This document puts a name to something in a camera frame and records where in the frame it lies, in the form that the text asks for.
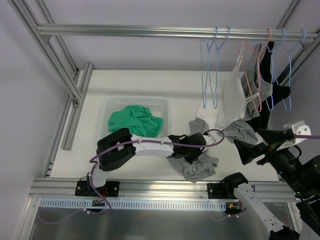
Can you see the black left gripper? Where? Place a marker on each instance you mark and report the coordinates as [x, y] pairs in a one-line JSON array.
[[197, 141]]

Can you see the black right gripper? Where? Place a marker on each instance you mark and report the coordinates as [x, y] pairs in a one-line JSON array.
[[265, 149]]

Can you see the grey tank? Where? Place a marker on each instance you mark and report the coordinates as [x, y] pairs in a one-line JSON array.
[[240, 129], [204, 166]]

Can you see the green tank top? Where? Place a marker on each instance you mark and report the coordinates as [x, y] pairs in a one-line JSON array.
[[138, 119]]

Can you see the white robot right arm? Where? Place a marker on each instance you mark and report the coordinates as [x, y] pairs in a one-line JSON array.
[[300, 182]]

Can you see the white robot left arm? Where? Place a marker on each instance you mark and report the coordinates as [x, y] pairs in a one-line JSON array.
[[116, 149]]

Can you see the white tank top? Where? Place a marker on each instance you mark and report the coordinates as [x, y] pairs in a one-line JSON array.
[[232, 103]]

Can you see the black tank top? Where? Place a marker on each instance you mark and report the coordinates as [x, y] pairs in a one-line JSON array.
[[261, 121]]

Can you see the white perforated plastic basket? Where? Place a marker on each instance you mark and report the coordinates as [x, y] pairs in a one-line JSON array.
[[159, 107]]

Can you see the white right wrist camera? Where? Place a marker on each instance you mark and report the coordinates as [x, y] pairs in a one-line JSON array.
[[298, 128]]

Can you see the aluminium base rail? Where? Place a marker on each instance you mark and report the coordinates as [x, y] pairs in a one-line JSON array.
[[179, 190]]

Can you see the pink wire hanger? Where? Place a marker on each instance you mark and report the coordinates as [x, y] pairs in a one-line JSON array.
[[255, 89]]

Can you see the aluminium frame left posts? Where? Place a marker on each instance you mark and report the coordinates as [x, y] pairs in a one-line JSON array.
[[57, 54]]

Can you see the white slotted cable duct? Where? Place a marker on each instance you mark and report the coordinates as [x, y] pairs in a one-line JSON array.
[[130, 204]]

